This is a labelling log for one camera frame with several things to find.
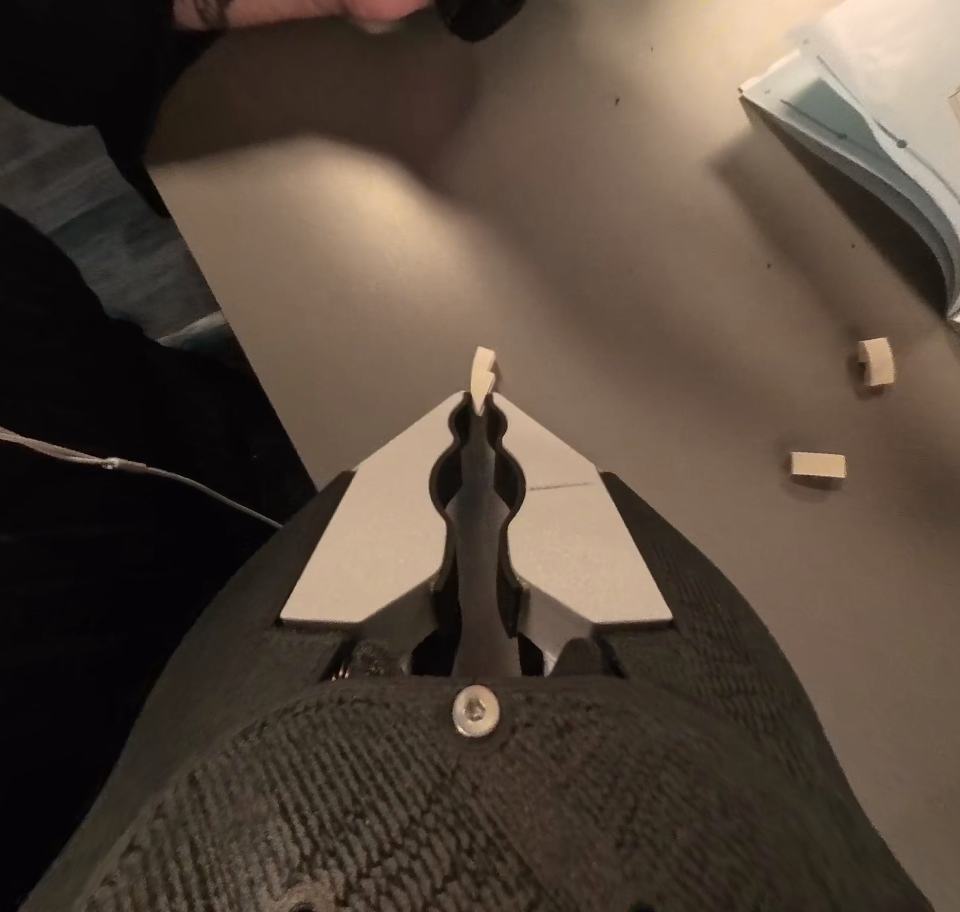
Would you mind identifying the white cable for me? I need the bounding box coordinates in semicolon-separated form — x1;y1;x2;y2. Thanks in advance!
0;426;285;531

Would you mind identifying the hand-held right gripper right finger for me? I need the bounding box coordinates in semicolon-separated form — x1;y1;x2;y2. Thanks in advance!
491;394;674;630

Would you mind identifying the pale blue instruction booklet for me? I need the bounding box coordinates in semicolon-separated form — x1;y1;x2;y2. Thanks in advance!
738;0;960;328

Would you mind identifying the person's torso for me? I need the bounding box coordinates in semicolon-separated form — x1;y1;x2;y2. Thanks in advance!
0;207;318;891

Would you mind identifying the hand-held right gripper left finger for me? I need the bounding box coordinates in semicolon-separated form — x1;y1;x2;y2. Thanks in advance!
281;393;462;626

